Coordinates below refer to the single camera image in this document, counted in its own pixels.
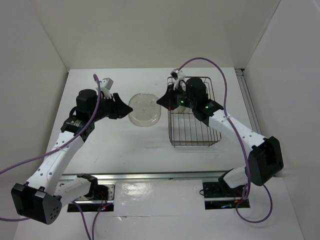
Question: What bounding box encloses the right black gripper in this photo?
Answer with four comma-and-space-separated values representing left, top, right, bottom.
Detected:
157, 82, 196, 110

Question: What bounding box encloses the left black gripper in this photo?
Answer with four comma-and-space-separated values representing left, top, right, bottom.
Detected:
89, 92, 133, 122

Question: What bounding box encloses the smoky glass plate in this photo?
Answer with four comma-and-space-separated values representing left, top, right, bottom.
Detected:
128, 93, 161, 127

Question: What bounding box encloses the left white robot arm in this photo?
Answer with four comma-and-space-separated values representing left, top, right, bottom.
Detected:
11, 89, 133, 225

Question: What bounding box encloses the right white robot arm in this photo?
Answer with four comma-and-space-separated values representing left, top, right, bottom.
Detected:
157, 77, 284, 196

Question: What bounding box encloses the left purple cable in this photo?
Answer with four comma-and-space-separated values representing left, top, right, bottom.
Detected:
0, 73, 106, 240

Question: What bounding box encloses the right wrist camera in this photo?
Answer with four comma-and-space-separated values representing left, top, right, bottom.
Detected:
170, 69, 186, 90

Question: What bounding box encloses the grey wire dish rack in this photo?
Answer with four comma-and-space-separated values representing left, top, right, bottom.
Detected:
168, 76, 222, 147

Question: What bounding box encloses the aluminium rail front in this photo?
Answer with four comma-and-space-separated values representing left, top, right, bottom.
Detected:
58, 169, 231, 183

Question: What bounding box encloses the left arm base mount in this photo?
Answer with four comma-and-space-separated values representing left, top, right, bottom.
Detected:
74, 182, 116, 213

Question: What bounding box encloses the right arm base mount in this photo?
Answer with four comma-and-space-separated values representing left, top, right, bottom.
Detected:
199, 171, 250, 210

